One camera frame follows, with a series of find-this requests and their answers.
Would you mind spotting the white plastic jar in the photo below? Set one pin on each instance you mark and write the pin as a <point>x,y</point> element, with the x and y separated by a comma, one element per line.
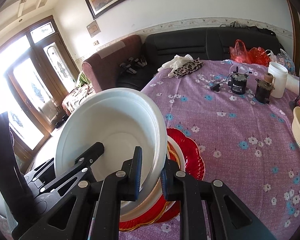
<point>280,74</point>

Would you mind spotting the small wall plaque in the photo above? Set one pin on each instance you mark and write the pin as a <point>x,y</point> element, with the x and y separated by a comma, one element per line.
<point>93,29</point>

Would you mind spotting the leopard print cloth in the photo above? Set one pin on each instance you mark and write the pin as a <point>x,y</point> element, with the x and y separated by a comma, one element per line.
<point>188,68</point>

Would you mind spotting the wooden glass door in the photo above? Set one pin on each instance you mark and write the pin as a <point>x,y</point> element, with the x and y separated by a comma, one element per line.
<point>37,72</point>

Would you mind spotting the white foam bowl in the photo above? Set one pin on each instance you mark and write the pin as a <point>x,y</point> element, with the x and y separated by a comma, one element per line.
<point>166,179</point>
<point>121,119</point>

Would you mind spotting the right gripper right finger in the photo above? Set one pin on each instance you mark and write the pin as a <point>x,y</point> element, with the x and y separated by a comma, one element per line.
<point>212,210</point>

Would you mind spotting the red scalloped plate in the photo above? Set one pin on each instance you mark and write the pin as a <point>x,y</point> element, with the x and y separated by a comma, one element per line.
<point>155,204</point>
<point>194,166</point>

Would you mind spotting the colourful plastic bag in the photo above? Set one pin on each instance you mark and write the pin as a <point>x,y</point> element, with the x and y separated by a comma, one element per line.
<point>284,59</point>

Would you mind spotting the maroon armchair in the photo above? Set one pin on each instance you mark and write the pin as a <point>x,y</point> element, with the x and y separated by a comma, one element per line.
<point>103,67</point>

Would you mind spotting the black leather sofa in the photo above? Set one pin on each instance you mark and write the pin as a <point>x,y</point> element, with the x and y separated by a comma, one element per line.
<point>203,43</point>

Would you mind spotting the black round jar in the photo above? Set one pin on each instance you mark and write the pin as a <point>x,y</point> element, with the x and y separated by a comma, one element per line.
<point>237,79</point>

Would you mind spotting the purple floral tablecloth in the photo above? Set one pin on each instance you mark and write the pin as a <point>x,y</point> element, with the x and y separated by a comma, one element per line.
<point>246,144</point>

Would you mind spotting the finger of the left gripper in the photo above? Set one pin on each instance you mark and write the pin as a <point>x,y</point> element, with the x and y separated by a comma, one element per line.
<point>44,178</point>

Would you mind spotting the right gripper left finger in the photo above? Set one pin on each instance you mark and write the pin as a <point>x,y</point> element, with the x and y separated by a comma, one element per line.
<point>83,208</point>

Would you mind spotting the patterned blanket seat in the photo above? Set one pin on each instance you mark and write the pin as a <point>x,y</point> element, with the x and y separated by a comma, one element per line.
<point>76,97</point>

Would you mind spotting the red plastic bag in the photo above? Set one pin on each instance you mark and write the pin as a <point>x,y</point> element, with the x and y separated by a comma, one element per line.
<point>256,55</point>

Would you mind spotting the white cloth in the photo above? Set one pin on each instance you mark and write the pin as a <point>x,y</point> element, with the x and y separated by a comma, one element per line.
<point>176,62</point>

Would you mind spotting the black adapter plug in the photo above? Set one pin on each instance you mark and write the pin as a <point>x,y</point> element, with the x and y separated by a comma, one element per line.
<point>216,86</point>

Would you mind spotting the dark jar with cork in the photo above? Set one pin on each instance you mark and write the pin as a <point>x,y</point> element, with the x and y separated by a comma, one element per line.
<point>264,88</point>

